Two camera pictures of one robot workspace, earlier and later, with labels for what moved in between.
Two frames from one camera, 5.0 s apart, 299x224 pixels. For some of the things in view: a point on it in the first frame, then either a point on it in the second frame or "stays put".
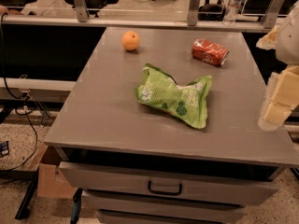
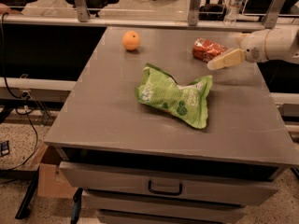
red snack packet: (209, 52) stays put
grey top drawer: (230, 185) stays put
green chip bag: (159, 90) stays put
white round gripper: (289, 39) -> (253, 48)
